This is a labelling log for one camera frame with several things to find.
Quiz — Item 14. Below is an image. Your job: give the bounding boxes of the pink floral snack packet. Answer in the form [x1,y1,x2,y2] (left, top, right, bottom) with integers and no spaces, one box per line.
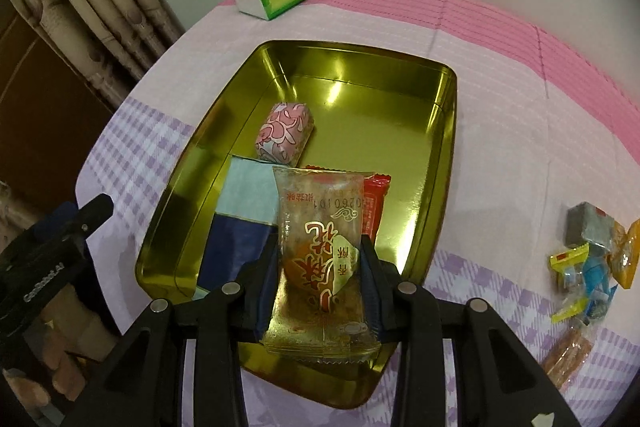
[252,103,316,165]

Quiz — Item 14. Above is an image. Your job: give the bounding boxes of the red snack packet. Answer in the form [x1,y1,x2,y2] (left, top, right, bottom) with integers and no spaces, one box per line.
[305,164,392,243]

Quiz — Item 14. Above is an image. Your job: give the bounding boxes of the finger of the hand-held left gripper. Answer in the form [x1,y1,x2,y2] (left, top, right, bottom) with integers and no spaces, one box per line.
[30,202,78,234]
[70,193,115,236]

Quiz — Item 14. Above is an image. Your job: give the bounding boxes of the grey foil snack packet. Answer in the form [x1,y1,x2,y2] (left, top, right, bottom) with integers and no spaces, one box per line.
[565,202,616,253]

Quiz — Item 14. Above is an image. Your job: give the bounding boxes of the clear snack packets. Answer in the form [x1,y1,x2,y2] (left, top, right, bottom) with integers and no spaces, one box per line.
[540,324,596,390]

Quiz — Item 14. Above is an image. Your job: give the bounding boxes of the clear candy with yellow edge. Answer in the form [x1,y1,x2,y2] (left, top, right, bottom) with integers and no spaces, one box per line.
[549,243,591,290]
[551,297,593,325]

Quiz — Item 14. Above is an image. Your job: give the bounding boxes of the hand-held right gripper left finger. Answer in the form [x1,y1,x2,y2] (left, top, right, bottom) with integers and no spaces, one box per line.
[82,234,281,427]

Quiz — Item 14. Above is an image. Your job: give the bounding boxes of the clear pastry packet gold print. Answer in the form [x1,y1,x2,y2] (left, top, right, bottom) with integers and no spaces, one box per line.
[262,165,382,368]

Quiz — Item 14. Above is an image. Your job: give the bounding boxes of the yellow snack packet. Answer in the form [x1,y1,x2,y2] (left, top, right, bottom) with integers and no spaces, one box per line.
[607,218,640,289]

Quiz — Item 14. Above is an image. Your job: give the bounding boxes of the navy and light blue packet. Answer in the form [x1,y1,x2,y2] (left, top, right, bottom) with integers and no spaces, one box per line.
[192,155,281,303]

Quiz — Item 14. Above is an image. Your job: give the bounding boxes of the person's left hand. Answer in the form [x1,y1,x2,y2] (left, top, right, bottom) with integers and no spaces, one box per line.
[2,292,121,413]

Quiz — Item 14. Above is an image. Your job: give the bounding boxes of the maroon tin box gold inside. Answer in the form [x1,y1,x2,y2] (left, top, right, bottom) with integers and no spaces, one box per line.
[135,39,458,409]

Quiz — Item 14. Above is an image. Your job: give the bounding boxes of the brown wooden door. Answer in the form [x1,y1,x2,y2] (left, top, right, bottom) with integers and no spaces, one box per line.
[0,0,133,208]

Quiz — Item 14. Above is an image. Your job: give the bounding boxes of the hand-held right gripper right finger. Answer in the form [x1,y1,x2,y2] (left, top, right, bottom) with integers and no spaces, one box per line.
[359,234,583,427]

